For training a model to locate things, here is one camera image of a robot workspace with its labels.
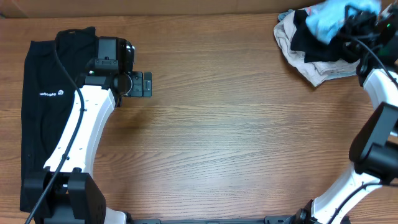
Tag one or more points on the grey-blue garment under pile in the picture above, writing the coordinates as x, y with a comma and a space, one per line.
282, 16

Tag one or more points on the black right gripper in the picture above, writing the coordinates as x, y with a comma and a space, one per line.
362, 17

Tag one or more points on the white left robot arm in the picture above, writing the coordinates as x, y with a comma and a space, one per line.
64, 191

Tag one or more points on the black folded garment with logo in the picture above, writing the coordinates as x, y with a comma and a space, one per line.
48, 96

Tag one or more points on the light blue t-shirt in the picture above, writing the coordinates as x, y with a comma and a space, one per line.
325, 19

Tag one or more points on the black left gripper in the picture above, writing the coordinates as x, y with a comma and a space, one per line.
140, 88

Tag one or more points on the black crumpled garment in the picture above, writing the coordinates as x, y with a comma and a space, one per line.
316, 51

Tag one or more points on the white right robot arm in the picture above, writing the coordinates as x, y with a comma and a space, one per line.
373, 157

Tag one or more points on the beige folded garment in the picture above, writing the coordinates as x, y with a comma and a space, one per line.
315, 72

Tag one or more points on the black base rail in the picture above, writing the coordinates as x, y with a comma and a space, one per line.
265, 220

